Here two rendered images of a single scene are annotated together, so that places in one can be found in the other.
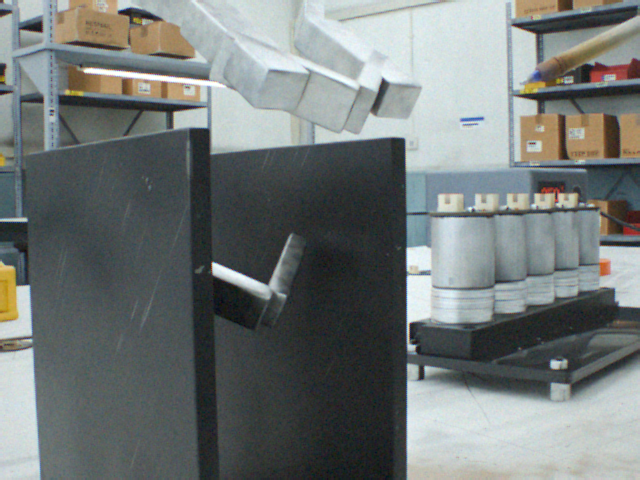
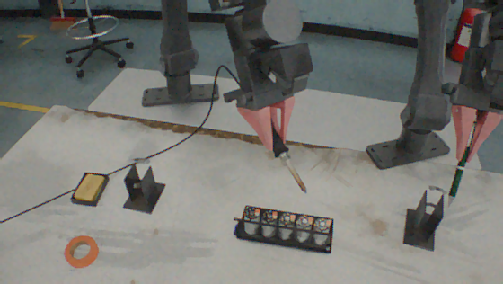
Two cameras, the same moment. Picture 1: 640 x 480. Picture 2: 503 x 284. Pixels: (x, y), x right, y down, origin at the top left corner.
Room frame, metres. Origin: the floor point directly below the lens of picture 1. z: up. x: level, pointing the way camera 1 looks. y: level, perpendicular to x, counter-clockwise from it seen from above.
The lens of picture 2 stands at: (0.55, 0.18, 1.27)
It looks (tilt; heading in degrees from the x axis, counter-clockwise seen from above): 41 degrees down; 242
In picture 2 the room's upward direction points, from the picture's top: straight up
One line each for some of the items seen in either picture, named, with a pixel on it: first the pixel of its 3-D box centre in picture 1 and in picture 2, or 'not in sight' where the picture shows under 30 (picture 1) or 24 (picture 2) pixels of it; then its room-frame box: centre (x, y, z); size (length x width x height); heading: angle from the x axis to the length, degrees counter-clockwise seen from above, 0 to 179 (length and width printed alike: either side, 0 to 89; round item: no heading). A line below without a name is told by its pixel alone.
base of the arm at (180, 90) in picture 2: not in sight; (179, 83); (0.35, -0.59, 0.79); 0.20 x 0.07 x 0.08; 159
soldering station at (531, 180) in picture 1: (506, 211); not in sight; (0.91, -0.21, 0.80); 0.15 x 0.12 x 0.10; 40
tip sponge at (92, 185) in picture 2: not in sight; (90, 188); (0.63, -0.36, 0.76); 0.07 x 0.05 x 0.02; 56
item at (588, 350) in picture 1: (563, 340); (286, 229); (0.33, -0.10, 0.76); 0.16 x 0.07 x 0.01; 140
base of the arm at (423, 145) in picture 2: not in sight; (413, 137); (-0.02, -0.15, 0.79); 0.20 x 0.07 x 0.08; 167
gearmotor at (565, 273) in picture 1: (552, 260); (269, 225); (0.37, -0.11, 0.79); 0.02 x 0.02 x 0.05
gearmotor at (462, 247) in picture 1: (462, 276); (320, 233); (0.30, -0.05, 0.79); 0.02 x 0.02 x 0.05
